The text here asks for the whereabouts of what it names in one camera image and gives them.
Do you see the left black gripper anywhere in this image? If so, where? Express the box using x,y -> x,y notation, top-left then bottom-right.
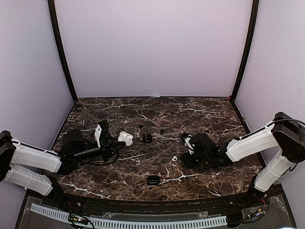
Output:
73,135 -> 125,163

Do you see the white earbud charging case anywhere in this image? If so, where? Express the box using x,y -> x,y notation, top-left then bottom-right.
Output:
118,131 -> 133,146

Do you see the black charging case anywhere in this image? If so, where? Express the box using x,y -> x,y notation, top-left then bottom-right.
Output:
146,175 -> 161,186
142,134 -> 153,143

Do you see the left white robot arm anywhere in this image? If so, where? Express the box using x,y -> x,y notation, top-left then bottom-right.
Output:
0,121 -> 133,208

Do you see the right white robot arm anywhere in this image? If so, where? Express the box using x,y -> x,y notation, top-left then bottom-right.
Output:
181,112 -> 305,207

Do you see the black closed charging case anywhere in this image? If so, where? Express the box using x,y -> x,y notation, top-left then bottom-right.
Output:
146,175 -> 161,186

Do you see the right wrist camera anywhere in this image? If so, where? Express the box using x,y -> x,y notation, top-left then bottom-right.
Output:
184,136 -> 194,155

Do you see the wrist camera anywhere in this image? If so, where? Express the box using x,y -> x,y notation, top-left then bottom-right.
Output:
184,136 -> 194,155
94,124 -> 102,148

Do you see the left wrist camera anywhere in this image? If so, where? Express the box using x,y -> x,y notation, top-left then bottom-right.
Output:
94,124 -> 102,148

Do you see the white slotted cable duct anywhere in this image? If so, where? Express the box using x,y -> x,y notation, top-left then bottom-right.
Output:
30,203 -> 227,229

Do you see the black front frame rail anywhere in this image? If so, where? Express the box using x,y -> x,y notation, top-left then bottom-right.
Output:
14,179 -> 296,229

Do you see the left black frame post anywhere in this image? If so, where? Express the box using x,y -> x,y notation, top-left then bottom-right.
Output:
48,0 -> 78,103

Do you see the black frame post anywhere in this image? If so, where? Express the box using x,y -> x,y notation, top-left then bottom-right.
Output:
230,0 -> 260,103
48,0 -> 78,103

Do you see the right black frame post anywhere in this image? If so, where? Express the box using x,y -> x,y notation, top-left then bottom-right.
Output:
230,0 -> 260,103

